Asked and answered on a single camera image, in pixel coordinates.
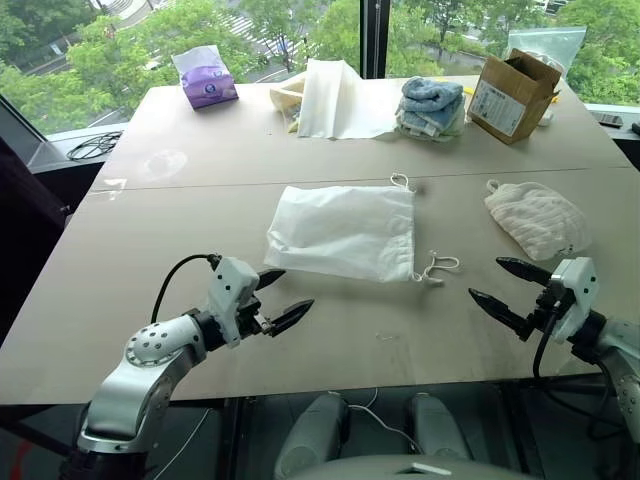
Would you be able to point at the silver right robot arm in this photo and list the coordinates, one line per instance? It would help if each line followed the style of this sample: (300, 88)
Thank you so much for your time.
(617, 350)

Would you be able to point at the purple tissue pack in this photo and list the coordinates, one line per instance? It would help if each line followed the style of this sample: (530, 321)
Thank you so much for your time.
(207, 85)

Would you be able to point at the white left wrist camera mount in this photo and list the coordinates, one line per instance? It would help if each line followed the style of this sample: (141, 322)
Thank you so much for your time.
(230, 290)

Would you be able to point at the grey rounded robot leg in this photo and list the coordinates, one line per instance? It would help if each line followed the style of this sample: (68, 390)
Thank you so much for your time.
(312, 430)
(440, 425)

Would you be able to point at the stack of blue towels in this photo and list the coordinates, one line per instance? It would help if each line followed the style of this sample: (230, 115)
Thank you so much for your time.
(430, 105)

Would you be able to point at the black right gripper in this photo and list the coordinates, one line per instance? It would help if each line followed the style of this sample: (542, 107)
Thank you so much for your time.
(550, 307)

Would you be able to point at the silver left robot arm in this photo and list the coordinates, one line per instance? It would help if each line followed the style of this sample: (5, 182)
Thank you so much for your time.
(145, 360)

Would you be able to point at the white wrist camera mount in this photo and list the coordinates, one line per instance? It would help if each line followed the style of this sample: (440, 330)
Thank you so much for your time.
(230, 290)
(580, 285)

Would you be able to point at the dark window post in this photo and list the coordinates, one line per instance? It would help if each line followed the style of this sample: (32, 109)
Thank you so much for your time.
(375, 35)

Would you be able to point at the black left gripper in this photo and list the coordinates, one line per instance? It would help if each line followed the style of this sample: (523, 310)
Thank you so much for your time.
(252, 320)

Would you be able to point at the dark device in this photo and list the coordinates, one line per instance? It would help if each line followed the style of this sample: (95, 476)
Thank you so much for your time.
(635, 129)

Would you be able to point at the small yellow item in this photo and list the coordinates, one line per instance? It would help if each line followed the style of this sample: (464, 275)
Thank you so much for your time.
(469, 91)

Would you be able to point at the clear zip plastic bag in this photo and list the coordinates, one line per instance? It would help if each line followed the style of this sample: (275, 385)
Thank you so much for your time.
(560, 45)

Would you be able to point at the brown cardboard box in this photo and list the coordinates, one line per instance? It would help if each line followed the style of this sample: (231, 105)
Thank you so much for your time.
(505, 100)

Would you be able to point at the small white item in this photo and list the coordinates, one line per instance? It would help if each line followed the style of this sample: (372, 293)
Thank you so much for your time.
(546, 119)

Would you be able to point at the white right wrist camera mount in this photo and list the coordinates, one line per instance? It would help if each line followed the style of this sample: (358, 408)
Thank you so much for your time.
(580, 285)

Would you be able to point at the grey robot torso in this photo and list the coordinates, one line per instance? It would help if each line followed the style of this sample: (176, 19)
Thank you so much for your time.
(400, 470)

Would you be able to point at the dark flat remote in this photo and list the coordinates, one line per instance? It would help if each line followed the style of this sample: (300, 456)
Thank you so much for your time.
(607, 120)

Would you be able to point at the white ribbed towel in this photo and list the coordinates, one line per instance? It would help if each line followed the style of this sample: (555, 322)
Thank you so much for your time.
(537, 220)

